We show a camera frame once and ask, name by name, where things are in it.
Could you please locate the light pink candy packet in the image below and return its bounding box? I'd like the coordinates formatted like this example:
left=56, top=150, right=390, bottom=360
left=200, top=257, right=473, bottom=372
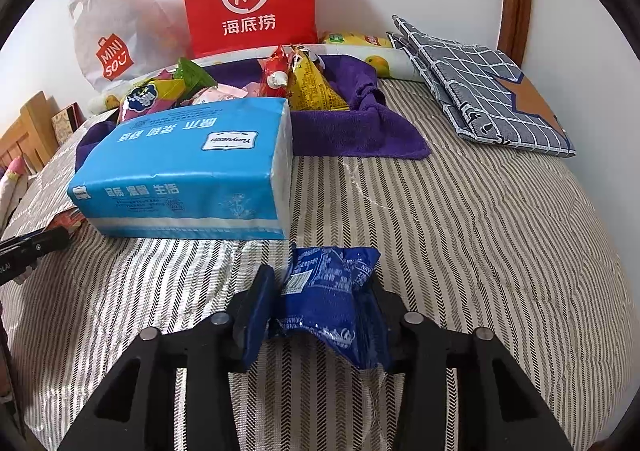
left=191, top=82, right=249, bottom=106

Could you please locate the red snack packet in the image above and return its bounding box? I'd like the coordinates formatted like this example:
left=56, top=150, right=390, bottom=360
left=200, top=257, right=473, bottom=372
left=257, top=44, right=296, bottom=100

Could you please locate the cartoon printed pillow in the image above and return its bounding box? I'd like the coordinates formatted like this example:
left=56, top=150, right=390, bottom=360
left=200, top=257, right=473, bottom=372
left=0, top=156, right=29, bottom=227

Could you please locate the wooden headboard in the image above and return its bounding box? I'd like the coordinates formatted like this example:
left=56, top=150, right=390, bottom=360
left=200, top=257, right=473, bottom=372
left=0, top=90, right=61, bottom=172

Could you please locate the yellow panda snack packet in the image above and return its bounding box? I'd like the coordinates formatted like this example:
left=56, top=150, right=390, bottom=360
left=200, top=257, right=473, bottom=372
left=287, top=44, right=351, bottom=112

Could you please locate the yellow snack bag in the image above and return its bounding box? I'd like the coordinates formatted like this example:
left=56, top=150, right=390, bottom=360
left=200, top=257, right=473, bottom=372
left=319, top=30, right=396, bottom=50

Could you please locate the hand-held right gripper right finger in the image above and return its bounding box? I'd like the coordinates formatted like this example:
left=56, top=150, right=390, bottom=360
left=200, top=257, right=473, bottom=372
left=367, top=278, right=574, bottom=451

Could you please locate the grey checked folded cloth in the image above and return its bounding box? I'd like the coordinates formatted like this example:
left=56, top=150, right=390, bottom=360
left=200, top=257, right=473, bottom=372
left=387, top=14, right=577, bottom=160

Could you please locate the white plastic shopping bag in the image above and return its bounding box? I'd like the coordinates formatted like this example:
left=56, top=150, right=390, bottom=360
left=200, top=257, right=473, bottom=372
left=67, top=0, right=194, bottom=92

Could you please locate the dark blue snack packet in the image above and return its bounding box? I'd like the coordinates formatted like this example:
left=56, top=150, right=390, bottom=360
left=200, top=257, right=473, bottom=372
left=267, top=245, right=392, bottom=371

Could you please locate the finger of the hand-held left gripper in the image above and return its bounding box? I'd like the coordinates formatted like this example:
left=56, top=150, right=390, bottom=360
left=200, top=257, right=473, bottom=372
left=0, top=228, right=71, bottom=257

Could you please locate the purple cloth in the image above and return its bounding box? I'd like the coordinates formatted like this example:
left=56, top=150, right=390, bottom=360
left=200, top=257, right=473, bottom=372
left=74, top=53, right=432, bottom=162

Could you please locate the doodle cover notebook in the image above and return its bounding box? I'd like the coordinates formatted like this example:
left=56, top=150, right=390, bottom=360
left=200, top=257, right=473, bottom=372
left=49, top=102, right=86, bottom=145

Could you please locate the pink yellow snack packet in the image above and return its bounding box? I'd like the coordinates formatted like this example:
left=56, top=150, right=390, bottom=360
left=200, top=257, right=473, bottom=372
left=117, top=76, right=204, bottom=125

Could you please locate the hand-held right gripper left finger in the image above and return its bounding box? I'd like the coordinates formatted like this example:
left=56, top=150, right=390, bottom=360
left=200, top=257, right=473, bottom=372
left=57, top=264, right=277, bottom=451

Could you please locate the red white flat packet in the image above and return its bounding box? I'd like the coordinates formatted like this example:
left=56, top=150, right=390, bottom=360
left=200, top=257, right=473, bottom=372
left=52, top=210, right=84, bottom=235

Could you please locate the blue tissue pack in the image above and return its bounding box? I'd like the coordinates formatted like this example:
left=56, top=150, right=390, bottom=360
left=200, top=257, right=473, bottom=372
left=66, top=98, right=295, bottom=241

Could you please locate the green triangular snack packet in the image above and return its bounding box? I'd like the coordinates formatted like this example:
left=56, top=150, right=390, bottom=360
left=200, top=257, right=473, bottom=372
left=169, top=56, right=219, bottom=87

